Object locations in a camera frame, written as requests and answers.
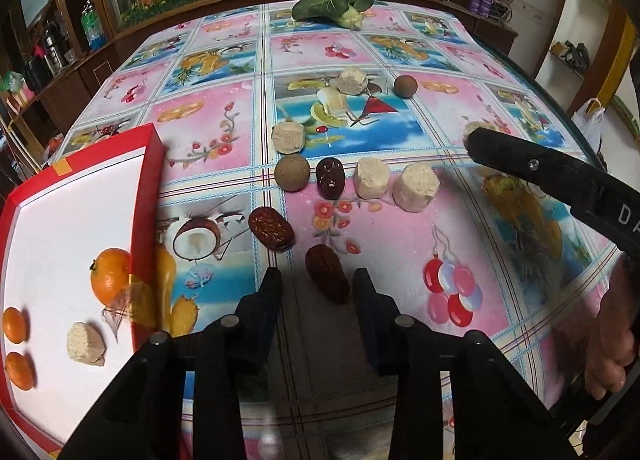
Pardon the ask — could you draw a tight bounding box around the small orange tangerine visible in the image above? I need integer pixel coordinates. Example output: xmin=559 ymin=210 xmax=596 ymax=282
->
xmin=2 ymin=307 xmax=27 ymax=344

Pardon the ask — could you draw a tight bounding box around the person's right hand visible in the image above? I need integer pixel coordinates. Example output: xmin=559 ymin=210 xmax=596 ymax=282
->
xmin=585 ymin=254 xmax=639 ymax=400

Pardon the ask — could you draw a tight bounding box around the white plastic bag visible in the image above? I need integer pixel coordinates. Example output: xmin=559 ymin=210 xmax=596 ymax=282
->
xmin=572 ymin=98 xmax=605 ymax=153

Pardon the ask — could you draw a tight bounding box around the beige cake in box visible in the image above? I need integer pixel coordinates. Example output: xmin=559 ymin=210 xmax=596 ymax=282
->
xmin=66 ymin=323 xmax=106 ymax=367

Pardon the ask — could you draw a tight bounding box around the small tangerine in box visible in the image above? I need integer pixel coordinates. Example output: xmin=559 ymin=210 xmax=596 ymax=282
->
xmin=4 ymin=352 xmax=35 ymax=391

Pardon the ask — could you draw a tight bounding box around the beige round cake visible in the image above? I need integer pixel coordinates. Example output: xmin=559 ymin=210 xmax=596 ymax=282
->
xmin=352 ymin=157 xmax=390 ymax=200
xmin=335 ymin=68 xmax=369 ymax=95
xmin=271 ymin=120 xmax=306 ymax=155
xmin=392 ymin=162 xmax=440 ymax=213

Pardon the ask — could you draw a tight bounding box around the red white box lid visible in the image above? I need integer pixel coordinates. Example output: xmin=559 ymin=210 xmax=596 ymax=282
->
xmin=1 ymin=124 xmax=165 ymax=454

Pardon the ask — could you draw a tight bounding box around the round brown longan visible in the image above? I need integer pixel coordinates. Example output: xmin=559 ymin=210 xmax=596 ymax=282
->
xmin=393 ymin=75 xmax=418 ymax=98
xmin=274 ymin=154 xmax=310 ymax=193

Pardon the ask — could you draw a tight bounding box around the dark red date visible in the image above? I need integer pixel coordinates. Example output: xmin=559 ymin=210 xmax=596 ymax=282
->
xmin=316 ymin=157 xmax=345 ymax=200
xmin=248 ymin=207 xmax=295 ymax=252
xmin=305 ymin=243 xmax=350 ymax=304

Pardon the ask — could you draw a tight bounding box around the colourful fruit print tablecloth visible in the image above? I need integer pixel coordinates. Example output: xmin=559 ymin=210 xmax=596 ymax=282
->
xmin=58 ymin=2 xmax=616 ymax=459

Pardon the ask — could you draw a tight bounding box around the green leafy vegetable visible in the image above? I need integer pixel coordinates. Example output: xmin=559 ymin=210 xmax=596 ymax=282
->
xmin=292 ymin=0 xmax=374 ymax=30

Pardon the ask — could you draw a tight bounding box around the dark wooden cabinet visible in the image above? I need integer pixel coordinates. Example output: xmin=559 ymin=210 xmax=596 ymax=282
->
xmin=0 ymin=46 xmax=137 ymax=177

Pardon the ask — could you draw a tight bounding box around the green plastic bottle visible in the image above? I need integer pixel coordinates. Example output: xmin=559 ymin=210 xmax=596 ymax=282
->
xmin=80 ymin=0 xmax=106 ymax=51

